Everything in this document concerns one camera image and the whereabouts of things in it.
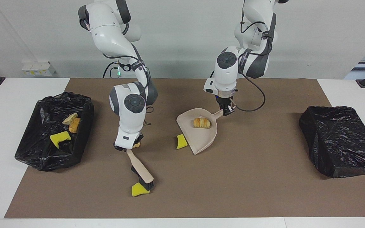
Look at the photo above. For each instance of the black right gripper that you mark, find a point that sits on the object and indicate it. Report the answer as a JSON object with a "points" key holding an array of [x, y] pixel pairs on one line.
{"points": [[140, 138]]}

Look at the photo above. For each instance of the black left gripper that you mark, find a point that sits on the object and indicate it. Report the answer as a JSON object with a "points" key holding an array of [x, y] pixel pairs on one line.
{"points": [[225, 99]]}

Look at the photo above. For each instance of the brown curled toy croissant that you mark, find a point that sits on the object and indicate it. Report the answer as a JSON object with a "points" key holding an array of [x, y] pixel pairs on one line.
{"points": [[136, 145]]}

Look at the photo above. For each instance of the beige brush with black bristles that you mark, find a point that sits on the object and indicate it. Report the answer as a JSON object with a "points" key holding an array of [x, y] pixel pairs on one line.
{"points": [[139, 166]]}

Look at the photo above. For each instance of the pale-tipped striped toy croissant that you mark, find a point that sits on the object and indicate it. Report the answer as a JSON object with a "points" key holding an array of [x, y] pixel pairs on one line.
{"points": [[202, 123]]}

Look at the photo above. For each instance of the beige plastic dustpan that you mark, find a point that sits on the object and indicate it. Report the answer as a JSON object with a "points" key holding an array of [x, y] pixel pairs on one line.
{"points": [[201, 139]]}

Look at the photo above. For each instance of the small yellow sponge wedge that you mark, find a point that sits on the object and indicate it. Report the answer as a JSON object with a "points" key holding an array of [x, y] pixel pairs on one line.
{"points": [[181, 142]]}

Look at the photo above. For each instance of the yellow five-sided sponge chunk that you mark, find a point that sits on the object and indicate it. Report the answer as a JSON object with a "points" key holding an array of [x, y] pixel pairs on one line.
{"points": [[138, 191]]}

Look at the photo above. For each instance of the tan peanut-shaped bread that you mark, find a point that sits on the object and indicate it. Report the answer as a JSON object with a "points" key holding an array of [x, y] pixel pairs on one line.
{"points": [[74, 125]]}

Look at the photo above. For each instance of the orange striped toy croissant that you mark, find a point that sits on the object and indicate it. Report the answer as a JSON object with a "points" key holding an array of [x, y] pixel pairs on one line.
{"points": [[69, 119]]}

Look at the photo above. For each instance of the yellow sponge with notched edge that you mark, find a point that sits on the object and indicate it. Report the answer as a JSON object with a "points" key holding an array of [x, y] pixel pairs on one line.
{"points": [[59, 138]]}

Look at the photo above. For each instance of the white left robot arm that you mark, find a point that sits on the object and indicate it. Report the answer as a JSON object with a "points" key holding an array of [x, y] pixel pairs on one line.
{"points": [[225, 72]]}

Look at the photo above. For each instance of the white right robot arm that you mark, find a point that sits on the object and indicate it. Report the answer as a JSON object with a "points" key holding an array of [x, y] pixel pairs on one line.
{"points": [[128, 120]]}

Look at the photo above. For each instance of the bin lined with black bag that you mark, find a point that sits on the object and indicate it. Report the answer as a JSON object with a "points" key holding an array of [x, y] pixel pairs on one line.
{"points": [[33, 148], [337, 142]]}

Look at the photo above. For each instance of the brown table mat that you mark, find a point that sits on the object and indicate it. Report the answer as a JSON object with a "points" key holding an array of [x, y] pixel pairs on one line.
{"points": [[233, 177]]}

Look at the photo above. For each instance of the white wall socket box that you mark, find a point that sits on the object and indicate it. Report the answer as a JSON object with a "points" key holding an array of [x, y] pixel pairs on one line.
{"points": [[36, 68]]}

